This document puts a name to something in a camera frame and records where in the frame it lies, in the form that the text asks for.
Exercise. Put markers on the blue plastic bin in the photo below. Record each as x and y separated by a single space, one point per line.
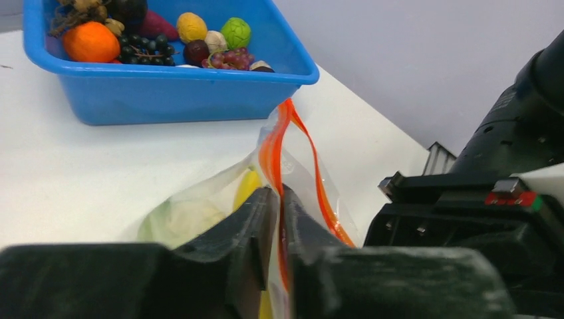
112 94

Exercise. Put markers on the dark plum toy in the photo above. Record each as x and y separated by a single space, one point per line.
128 12

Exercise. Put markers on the dark dried date toy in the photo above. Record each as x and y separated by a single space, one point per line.
195 52

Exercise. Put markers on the red toy grapes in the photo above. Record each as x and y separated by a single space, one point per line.
236 59

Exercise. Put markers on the white toy garlic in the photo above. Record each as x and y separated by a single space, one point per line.
216 42

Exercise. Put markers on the green toy chayote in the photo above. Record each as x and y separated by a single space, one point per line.
236 32

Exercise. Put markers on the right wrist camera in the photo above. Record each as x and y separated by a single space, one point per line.
545 181

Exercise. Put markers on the green toy cabbage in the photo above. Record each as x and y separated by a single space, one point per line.
174 223

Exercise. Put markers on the magenta toy sweet potato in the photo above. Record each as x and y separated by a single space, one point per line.
155 25

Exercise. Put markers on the aluminium frame rail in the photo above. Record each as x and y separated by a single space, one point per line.
440 160

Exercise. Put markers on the yellow toy banana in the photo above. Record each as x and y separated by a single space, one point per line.
250 181

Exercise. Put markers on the black toy grapes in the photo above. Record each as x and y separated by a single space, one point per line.
135 49

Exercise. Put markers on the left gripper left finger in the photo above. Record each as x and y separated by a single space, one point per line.
219 274

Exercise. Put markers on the brown toy shiitake mushroom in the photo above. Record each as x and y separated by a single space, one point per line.
260 66

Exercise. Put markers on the clear zip bag orange zipper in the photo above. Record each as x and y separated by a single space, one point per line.
285 155

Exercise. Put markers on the orange toy walnut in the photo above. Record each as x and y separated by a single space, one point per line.
191 27

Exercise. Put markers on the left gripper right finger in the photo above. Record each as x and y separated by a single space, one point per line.
328 279

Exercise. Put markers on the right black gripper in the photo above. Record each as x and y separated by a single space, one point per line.
481 202

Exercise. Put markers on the brown longan cluster toy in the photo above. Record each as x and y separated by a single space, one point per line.
72 13

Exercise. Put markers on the round orange toy fruit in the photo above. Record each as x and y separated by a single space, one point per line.
91 42

